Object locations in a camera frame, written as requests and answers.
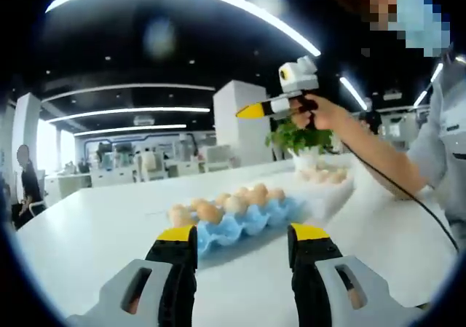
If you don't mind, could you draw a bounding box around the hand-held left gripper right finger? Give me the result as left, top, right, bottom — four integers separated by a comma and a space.
286, 222, 425, 327

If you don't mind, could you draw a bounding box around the green potted plant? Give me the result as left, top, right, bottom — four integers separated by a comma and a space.
264, 117, 336, 171

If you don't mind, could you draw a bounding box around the long ceiling light strip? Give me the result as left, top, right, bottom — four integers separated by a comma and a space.
413, 61, 444, 108
339, 76, 368, 111
47, 106, 211, 124
45, 0, 321, 57
74, 123, 187, 137

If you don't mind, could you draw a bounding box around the beige backed office chair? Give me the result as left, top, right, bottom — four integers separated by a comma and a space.
135, 151, 169, 182

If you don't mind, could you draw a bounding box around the white table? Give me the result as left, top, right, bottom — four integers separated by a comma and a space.
14, 155, 459, 327

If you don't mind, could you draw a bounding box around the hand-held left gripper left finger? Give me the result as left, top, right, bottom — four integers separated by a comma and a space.
65, 224, 200, 327

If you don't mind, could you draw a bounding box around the white office chair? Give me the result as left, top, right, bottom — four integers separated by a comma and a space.
202, 144, 232, 173
28, 200, 47, 218

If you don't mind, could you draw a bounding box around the white square pillar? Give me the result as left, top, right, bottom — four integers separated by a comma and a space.
10, 92, 42, 182
213, 79, 275, 168

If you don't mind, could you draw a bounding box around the clear plastic egg container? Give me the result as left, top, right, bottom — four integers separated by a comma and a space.
291, 159, 356, 218

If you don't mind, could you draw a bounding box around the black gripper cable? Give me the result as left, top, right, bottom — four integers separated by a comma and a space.
338, 139, 460, 253

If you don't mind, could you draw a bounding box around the person's right hand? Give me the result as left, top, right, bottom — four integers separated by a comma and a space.
292, 95, 353, 132

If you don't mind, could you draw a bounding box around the blue egg tray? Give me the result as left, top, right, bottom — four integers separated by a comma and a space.
180, 195, 303, 261

